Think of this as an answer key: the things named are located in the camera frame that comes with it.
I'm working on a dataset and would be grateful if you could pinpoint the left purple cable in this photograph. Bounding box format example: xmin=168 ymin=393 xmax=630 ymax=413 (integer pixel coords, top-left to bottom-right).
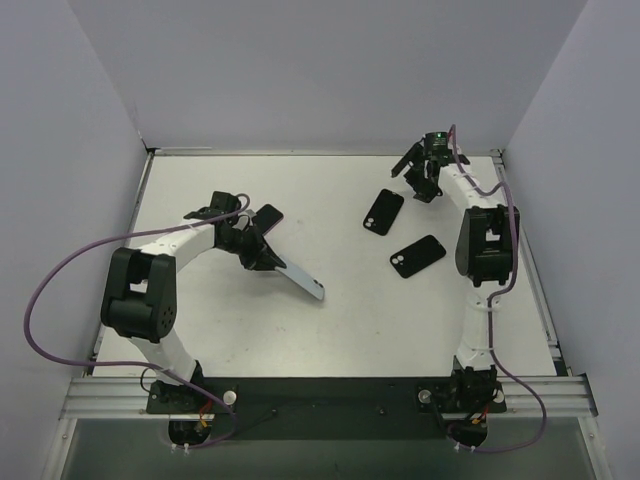
xmin=23 ymin=192 xmax=251 ymax=449

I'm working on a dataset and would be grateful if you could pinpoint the purple cable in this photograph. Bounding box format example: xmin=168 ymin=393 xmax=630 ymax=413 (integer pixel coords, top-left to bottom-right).
xmin=447 ymin=124 xmax=547 ymax=454
xmin=23 ymin=192 xmax=251 ymax=449

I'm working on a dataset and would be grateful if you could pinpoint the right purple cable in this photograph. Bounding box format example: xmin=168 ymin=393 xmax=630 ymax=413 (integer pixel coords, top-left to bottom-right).
xmin=447 ymin=124 xmax=547 ymax=454

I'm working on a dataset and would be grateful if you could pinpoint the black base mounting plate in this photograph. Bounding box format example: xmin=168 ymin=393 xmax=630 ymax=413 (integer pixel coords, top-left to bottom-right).
xmin=145 ymin=375 xmax=509 ymax=442

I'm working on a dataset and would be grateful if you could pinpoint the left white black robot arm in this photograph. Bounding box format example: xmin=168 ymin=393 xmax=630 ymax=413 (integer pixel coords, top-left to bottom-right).
xmin=101 ymin=191 xmax=285 ymax=412

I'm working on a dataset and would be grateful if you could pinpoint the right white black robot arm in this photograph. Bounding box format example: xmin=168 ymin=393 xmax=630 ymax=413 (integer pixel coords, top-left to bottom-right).
xmin=391 ymin=127 xmax=519 ymax=404

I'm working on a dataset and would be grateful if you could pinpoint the aluminium front rail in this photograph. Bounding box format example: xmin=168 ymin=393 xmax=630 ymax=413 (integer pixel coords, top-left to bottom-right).
xmin=60 ymin=376 xmax=148 ymax=420

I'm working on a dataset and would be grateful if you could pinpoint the purple smartphone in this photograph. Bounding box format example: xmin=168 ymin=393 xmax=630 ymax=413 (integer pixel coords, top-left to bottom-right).
xmin=251 ymin=204 xmax=284 ymax=235

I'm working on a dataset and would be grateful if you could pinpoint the silver white smartphone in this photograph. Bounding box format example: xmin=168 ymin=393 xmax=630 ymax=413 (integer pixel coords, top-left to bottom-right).
xmin=276 ymin=256 xmax=325 ymax=301

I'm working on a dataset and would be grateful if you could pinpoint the black phone case with phone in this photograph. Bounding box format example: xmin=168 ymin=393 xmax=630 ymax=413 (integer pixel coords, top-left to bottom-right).
xmin=389 ymin=235 xmax=446 ymax=279

